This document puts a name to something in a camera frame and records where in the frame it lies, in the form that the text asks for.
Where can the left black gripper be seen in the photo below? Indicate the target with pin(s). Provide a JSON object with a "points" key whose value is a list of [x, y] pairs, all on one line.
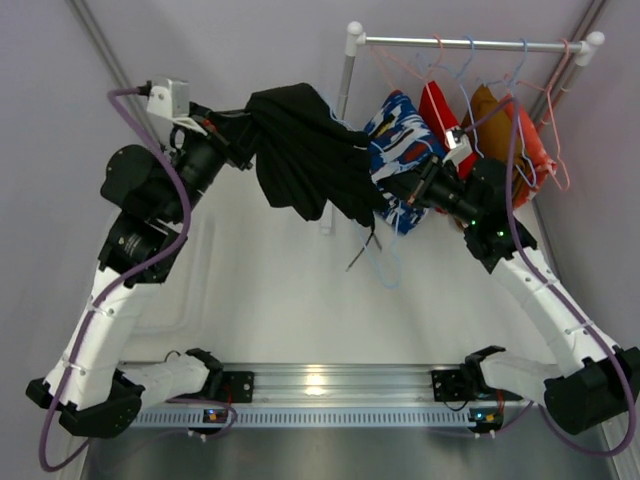
{"points": [[232, 138]]}

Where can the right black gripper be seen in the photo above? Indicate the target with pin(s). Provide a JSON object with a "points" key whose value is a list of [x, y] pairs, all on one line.
{"points": [[421, 181]]}

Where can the light blue wire hanger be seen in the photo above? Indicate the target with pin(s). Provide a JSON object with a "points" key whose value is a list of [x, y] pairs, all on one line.
{"points": [[383, 259]]}

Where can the black trousers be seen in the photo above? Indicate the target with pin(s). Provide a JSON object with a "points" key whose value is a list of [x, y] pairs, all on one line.
{"points": [[306, 158]]}

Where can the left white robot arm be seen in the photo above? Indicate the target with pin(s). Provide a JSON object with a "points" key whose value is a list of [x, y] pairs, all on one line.
{"points": [[93, 395]]}

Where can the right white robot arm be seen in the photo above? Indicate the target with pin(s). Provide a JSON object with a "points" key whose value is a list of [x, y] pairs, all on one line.
{"points": [[591, 378]]}

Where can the pink hanger with red garment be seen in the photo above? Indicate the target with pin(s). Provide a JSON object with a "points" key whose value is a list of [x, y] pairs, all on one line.
{"points": [[427, 85]]}

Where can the empty pink hanger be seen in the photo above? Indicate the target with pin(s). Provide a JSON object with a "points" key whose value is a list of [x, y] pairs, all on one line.
{"points": [[555, 100]]}

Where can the blue white patterned shorts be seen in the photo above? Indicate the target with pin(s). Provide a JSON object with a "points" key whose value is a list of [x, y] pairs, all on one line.
{"points": [[399, 140]]}

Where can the red garment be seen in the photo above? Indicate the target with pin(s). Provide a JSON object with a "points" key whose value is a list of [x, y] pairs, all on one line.
{"points": [[428, 115]]}

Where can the coral orange garment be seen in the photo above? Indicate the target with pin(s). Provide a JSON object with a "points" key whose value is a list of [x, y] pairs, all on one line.
{"points": [[521, 193]]}

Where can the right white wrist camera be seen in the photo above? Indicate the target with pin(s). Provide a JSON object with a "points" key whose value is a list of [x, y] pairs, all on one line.
{"points": [[458, 144]]}

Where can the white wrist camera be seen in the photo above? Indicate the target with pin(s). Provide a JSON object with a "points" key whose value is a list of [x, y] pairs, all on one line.
{"points": [[169, 98], [458, 144]]}

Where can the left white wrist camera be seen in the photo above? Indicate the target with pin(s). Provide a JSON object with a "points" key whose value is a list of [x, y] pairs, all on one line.
{"points": [[169, 98]]}

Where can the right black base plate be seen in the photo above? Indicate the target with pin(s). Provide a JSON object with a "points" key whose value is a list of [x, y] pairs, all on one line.
{"points": [[459, 385]]}

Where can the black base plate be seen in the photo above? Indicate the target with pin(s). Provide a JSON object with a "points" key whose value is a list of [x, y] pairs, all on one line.
{"points": [[459, 385], [236, 387]]}

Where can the grey slotted cable duct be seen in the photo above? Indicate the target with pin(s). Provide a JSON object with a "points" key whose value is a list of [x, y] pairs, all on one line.
{"points": [[290, 417]]}

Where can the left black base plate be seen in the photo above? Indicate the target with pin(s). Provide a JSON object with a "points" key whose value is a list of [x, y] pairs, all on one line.
{"points": [[236, 387]]}

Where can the aluminium mounting rail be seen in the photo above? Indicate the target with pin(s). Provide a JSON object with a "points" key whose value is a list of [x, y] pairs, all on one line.
{"points": [[296, 385]]}

